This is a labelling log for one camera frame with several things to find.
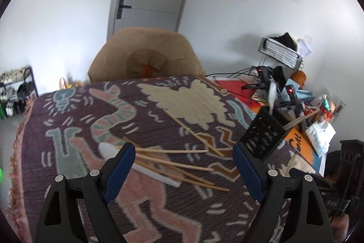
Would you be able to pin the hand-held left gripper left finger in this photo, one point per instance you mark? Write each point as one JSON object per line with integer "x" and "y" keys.
{"x": 119, "y": 171}

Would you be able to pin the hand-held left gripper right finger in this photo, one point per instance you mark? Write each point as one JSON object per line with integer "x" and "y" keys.
{"x": 246, "y": 171}

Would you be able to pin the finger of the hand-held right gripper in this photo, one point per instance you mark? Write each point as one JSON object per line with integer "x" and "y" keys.
{"x": 310, "y": 179}

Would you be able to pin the white plastic spoon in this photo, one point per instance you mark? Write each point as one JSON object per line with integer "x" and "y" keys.
{"x": 106, "y": 150}
{"x": 272, "y": 96}

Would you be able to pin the black utensil holder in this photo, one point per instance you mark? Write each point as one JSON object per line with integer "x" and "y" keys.
{"x": 264, "y": 137}

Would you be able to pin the pile of wooden chopsticks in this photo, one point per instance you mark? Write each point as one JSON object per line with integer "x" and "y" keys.
{"x": 182, "y": 166}

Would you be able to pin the person's right hand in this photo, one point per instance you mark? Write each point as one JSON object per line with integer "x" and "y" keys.
{"x": 340, "y": 227}

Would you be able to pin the white tissue pack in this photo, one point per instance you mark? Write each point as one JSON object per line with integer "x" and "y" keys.
{"x": 321, "y": 137}

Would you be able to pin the printed blanket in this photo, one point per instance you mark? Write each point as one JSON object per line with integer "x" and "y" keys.
{"x": 159, "y": 123}

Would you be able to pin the red cartoon tin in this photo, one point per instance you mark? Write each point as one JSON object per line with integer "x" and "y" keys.
{"x": 326, "y": 115}

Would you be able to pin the colourful snack packet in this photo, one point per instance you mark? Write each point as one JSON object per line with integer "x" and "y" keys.
{"x": 259, "y": 100}

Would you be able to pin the small doll figure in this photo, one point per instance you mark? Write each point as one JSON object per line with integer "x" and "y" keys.
{"x": 328, "y": 103}

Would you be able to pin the orange desk mat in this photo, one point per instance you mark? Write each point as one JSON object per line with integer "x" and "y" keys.
{"x": 236, "y": 89}

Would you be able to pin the black device on stand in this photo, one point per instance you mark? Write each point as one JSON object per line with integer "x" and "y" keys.
{"x": 261, "y": 76}
{"x": 291, "y": 97}

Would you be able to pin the light blue cloth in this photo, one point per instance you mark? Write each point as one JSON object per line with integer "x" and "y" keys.
{"x": 305, "y": 95}

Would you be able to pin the orange plush toy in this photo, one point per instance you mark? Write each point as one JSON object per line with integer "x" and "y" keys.
{"x": 300, "y": 78}

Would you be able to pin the small orange object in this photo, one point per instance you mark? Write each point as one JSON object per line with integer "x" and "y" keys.
{"x": 147, "y": 71}

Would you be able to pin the green bag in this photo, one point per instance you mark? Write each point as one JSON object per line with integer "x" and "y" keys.
{"x": 1, "y": 174}

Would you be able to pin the beige upholstered chair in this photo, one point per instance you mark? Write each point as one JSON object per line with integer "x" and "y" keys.
{"x": 159, "y": 46}

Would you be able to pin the black shoe rack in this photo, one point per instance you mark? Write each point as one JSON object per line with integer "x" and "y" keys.
{"x": 17, "y": 89}

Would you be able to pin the white paper sheet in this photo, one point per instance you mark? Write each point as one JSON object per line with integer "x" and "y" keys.
{"x": 304, "y": 47}

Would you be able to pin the black cloth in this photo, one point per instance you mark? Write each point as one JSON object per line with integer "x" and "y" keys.
{"x": 285, "y": 40}

